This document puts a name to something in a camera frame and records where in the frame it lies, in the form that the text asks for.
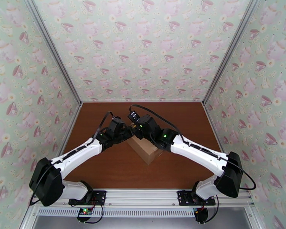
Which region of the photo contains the tall aluminium corner post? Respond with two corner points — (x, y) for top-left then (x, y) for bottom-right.
(22, 0), (83, 105)
(202, 0), (263, 106)

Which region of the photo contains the white slotted cable duct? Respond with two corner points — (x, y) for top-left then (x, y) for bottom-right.
(37, 207), (198, 218)

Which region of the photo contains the aluminium floor back rail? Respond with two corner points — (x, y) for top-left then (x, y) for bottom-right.
(82, 100), (204, 104)

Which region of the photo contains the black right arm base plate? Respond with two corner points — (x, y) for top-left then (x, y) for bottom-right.
(177, 190), (216, 206)

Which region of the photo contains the round black controller box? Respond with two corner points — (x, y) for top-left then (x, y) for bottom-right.
(194, 206), (209, 223)

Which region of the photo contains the short aluminium frame bar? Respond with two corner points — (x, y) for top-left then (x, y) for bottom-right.
(244, 206), (263, 229)
(19, 205), (39, 229)

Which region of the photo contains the aluminium floor side rail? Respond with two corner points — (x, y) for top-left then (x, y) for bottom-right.
(58, 103), (84, 156)
(202, 103), (226, 153)

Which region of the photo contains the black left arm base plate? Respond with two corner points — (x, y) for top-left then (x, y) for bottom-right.
(68, 190), (107, 206)

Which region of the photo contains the brown cardboard express box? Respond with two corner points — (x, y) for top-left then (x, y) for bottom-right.
(127, 136), (164, 166)

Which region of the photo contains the aluminium mounting rail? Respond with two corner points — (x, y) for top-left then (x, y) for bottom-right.
(29, 189), (255, 209)

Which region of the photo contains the grey metal shelf plate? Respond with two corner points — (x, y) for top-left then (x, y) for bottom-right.
(33, 216), (251, 229)

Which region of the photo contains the small circuit board green light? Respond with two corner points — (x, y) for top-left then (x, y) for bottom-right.
(77, 207), (94, 218)

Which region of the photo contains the thin black power cable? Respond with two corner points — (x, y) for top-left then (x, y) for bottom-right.
(204, 195), (221, 224)
(79, 204), (104, 224)

